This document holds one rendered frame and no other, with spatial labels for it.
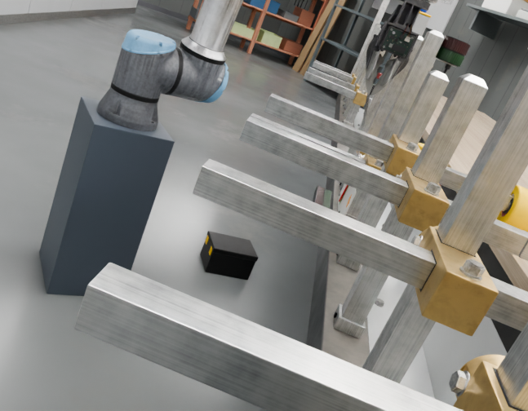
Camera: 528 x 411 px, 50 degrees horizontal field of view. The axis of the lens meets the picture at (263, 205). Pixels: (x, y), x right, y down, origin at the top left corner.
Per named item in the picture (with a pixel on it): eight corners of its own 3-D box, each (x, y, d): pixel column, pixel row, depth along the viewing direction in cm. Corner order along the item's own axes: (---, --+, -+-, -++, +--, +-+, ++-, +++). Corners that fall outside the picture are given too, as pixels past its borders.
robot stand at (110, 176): (46, 293, 183) (94, 124, 162) (38, 252, 202) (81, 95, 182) (122, 298, 196) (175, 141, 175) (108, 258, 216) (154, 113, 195)
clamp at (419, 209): (393, 220, 75) (410, 186, 73) (387, 190, 87) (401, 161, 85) (437, 238, 75) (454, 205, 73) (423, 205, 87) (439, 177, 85)
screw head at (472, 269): (461, 275, 50) (468, 263, 49) (457, 265, 52) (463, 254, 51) (483, 284, 50) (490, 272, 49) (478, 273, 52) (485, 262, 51)
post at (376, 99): (340, 166, 183) (401, 31, 168) (340, 162, 188) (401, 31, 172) (352, 171, 183) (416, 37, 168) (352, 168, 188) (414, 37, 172)
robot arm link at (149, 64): (104, 75, 176) (120, 19, 170) (154, 86, 186) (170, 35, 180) (121, 92, 165) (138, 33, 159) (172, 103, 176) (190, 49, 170)
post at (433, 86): (323, 293, 115) (432, 69, 98) (324, 285, 118) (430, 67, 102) (339, 300, 115) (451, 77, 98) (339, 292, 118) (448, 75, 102)
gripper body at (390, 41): (372, 48, 114) (399, -12, 110) (370, 46, 122) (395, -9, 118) (407, 63, 114) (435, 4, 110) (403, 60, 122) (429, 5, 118)
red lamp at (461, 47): (441, 46, 119) (446, 35, 118) (437, 44, 125) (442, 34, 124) (468, 56, 119) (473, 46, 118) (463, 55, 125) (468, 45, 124)
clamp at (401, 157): (382, 171, 98) (395, 144, 96) (378, 153, 111) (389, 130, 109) (415, 185, 98) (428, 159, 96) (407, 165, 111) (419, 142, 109)
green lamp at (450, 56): (436, 56, 120) (441, 46, 119) (432, 55, 126) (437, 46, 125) (463, 68, 120) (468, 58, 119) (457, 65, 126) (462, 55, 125)
